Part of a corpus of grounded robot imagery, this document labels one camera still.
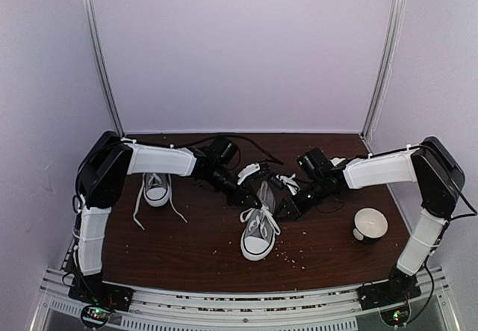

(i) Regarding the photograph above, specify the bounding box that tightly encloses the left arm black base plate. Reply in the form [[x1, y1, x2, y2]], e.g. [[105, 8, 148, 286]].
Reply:
[[68, 279, 134, 312]]

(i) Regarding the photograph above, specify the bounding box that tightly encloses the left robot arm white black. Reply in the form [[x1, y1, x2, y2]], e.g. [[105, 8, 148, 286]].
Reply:
[[75, 131, 261, 304]]

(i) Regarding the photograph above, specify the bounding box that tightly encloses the left aluminium frame post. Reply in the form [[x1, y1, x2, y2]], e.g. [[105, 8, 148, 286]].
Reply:
[[82, 0, 125, 137]]

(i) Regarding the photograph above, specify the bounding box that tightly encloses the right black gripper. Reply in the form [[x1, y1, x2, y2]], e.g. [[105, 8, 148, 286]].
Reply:
[[273, 176, 328, 220]]

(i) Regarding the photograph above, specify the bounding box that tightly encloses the right aluminium frame post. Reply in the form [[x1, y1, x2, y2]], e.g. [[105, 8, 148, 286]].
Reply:
[[361, 0, 406, 143]]

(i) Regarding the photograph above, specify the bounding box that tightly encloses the white fluted ceramic bowl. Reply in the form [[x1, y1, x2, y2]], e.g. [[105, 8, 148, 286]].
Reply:
[[330, 157, 347, 167]]

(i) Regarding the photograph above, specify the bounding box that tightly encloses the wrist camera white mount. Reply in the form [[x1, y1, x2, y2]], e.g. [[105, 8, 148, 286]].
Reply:
[[237, 163, 261, 185], [269, 173, 300, 195]]

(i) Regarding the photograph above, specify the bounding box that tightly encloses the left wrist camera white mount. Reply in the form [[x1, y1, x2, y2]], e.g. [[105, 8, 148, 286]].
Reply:
[[237, 163, 261, 185]]

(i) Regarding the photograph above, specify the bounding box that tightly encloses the grey sneaker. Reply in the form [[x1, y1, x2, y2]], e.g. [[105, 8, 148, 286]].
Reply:
[[132, 173, 187, 231], [240, 181, 281, 262]]

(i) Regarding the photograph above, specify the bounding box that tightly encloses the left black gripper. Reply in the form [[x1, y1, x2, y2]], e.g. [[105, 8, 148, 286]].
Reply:
[[205, 164, 262, 208]]

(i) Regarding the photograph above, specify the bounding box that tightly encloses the front aluminium rail frame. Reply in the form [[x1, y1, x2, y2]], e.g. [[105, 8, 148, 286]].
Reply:
[[27, 267, 465, 330]]

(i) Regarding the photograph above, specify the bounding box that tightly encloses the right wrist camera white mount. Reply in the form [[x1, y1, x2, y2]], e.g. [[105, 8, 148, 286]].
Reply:
[[269, 173, 300, 195]]

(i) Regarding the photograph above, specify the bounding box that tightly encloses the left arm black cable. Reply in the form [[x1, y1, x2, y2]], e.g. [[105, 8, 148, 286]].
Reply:
[[186, 132, 285, 167]]

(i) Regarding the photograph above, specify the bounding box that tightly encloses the black and white bowl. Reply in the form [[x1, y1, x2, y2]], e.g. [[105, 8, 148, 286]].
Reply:
[[352, 208, 388, 245]]

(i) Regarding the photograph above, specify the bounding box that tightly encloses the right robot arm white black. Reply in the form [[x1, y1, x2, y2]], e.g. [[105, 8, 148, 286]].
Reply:
[[274, 136, 465, 303]]

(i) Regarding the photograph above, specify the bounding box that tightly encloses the aluminium frame post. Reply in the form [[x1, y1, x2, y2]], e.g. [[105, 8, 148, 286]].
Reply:
[[82, 0, 125, 137], [361, 0, 406, 143]]

